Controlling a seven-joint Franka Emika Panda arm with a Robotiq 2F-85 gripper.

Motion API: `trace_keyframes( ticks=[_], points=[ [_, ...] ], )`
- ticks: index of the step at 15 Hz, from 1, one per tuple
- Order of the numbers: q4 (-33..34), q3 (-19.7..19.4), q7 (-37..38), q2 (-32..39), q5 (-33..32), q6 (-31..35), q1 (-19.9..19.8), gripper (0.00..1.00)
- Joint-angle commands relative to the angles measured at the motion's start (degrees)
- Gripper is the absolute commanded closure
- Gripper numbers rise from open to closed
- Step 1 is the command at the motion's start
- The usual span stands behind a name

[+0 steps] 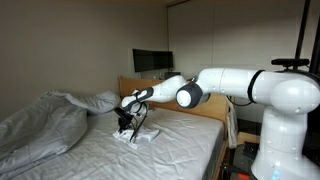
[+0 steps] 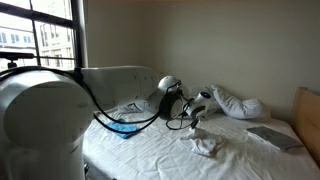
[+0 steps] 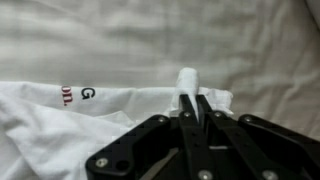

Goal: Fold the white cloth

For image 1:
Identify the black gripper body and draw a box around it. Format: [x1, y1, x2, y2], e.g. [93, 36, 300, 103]
[113, 107, 138, 128]

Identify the white cloth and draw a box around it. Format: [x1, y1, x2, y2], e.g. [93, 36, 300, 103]
[112, 127, 161, 150]

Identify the white pillow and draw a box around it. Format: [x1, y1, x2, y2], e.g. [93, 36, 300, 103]
[49, 89, 122, 116]

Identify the white sheeted mattress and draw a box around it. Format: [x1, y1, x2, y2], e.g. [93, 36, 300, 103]
[13, 100, 226, 180]

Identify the black monitor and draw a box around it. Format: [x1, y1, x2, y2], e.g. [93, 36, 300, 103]
[132, 48, 175, 74]

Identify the grey duvet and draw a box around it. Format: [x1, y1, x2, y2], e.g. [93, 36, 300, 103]
[0, 89, 89, 180]

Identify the wooden headboard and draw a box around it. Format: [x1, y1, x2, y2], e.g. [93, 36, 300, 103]
[117, 75, 232, 123]

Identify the white plastic bag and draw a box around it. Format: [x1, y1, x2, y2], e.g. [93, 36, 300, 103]
[225, 95, 240, 150]

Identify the small wooden table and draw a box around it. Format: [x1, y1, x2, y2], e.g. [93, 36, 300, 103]
[237, 131, 262, 146]

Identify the black vertical pole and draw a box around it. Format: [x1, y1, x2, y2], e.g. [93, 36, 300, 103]
[294, 0, 312, 72]

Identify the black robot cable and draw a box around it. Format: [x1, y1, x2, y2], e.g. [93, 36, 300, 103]
[129, 69, 267, 142]

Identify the wooden bed side rail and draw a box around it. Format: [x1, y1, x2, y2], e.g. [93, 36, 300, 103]
[213, 141, 232, 180]

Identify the black stereo camera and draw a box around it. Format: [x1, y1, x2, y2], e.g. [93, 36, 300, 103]
[270, 57, 311, 72]

